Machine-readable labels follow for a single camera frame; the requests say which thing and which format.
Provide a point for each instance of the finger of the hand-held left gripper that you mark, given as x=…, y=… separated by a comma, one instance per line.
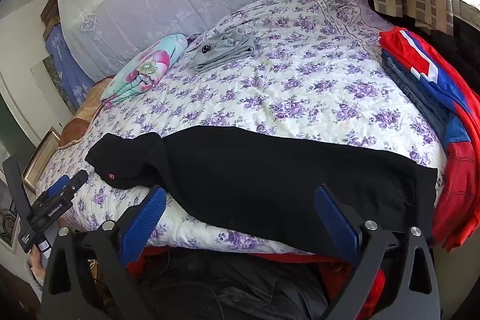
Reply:
x=79, y=178
x=60, y=184

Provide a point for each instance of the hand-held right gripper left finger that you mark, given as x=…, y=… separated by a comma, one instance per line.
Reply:
x=144, y=222

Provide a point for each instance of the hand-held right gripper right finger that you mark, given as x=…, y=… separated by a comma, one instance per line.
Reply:
x=337, y=226

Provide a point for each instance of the black pants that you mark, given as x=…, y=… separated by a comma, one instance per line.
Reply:
x=243, y=173

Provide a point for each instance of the person's left hand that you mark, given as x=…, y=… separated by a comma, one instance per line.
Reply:
x=37, y=263

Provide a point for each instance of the framed picture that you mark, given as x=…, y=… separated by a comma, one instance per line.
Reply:
x=39, y=158

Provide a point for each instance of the orange brown pillow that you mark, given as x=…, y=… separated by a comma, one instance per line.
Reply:
x=80, y=117

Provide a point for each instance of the blue patterned cloth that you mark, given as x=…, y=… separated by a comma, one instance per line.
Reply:
x=67, y=69

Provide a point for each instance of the black padded jacket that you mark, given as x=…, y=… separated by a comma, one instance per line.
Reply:
x=243, y=290

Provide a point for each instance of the folded floral blanket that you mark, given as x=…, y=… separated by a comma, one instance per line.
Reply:
x=146, y=69

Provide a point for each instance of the red and blue garment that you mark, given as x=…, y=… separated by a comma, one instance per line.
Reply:
x=461, y=170

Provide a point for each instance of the purple floral bedspread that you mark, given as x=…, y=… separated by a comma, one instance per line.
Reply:
x=300, y=87

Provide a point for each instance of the folded blue jeans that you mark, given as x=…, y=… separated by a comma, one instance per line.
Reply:
x=416, y=87

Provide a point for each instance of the folded grey garment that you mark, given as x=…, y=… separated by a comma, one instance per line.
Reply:
x=221, y=54

